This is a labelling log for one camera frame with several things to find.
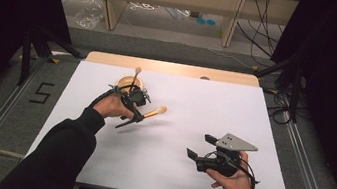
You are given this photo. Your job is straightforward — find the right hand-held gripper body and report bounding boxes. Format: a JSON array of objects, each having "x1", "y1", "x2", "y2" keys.
[{"x1": 192, "y1": 127, "x2": 261, "y2": 182}]

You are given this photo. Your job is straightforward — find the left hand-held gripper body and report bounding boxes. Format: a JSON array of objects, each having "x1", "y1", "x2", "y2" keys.
[{"x1": 106, "y1": 80, "x2": 154, "y2": 109}]

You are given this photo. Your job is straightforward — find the cream ringed brush holder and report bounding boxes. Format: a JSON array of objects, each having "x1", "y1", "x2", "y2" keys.
[{"x1": 113, "y1": 73, "x2": 145, "y2": 96}]

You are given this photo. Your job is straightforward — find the small-head black makeup brush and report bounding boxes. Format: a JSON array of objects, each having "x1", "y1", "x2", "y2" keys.
[{"x1": 129, "y1": 65, "x2": 143, "y2": 93}]

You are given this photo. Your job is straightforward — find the large-head black makeup brush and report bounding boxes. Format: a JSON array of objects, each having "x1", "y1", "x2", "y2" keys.
[{"x1": 114, "y1": 99, "x2": 169, "y2": 136}]

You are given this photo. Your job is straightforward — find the person's left hand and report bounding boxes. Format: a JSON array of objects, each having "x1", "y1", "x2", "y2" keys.
[{"x1": 91, "y1": 91, "x2": 138, "y2": 124}]

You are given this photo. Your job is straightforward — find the person's right hand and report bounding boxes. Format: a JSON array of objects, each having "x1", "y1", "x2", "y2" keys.
[{"x1": 203, "y1": 145, "x2": 274, "y2": 189}]

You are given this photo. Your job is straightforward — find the white table mat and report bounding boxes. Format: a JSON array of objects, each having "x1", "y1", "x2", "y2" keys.
[{"x1": 23, "y1": 53, "x2": 310, "y2": 189}]

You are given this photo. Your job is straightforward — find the wooden table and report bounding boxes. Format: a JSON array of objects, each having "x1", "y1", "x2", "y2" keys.
[{"x1": 84, "y1": 49, "x2": 262, "y2": 89}]

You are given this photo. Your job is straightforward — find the clear plastic bag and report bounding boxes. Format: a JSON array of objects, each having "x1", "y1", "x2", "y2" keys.
[{"x1": 71, "y1": 0, "x2": 108, "y2": 32}]

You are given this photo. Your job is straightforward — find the black tripod stand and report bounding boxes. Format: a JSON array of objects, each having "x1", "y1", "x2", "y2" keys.
[
  {"x1": 15, "y1": 23, "x2": 88, "y2": 96},
  {"x1": 247, "y1": 45, "x2": 309, "y2": 125}
]

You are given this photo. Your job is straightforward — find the left hand-held gripper cable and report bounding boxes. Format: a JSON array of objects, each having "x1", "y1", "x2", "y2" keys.
[{"x1": 88, "y1": 81, "x2": 122, "y2": 113}]

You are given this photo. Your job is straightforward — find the black floor cables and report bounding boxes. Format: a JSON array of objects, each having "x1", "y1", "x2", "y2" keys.
[{"x1": 261, "y1": 86, "x2": 296, "y2": 127}]

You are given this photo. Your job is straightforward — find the white floor cable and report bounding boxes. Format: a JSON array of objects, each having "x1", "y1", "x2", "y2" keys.
[{"x1": 206, "y1": 47, "x2": 261, "y2": 72}]

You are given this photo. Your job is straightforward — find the white cord bundle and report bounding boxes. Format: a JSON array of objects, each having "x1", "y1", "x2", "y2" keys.
[{"x1": 127, "y1": 0, "x2": 161, "y2": 15}]

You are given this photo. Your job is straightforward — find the hanging black cables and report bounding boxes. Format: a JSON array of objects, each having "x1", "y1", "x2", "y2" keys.
[{"x1": 232, "y1": 0, "x2": 289, "y2": 59}]

